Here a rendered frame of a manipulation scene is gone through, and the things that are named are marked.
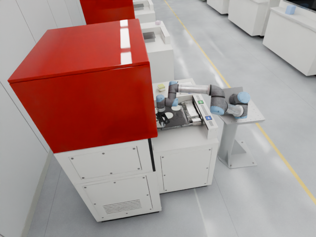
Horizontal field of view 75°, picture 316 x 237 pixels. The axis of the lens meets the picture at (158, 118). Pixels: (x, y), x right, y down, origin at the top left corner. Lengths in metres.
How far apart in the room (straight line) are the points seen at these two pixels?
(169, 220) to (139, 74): 1.75
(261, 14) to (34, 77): 5.87
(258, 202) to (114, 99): 2.04
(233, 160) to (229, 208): 0.66
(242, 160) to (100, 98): 2.20
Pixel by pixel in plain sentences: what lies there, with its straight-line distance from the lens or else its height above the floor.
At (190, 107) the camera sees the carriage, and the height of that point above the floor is 0.88.
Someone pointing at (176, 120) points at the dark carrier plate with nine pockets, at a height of 0.90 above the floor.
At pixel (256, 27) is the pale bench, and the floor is 0.29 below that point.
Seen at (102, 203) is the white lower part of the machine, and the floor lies 0.44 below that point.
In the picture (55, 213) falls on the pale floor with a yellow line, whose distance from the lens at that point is 2.89.
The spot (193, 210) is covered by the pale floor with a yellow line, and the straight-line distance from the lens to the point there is 2.55.
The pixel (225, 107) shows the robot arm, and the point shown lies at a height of 1.19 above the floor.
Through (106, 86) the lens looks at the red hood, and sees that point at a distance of 1.22.
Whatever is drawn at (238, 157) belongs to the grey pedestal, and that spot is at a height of 0.01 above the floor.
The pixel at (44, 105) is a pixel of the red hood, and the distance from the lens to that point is 1.36.
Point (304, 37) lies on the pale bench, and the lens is 5.01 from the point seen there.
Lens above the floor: 2.32
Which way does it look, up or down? 41 degrees down
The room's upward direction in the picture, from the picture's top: 6 degrees counter-clockwise
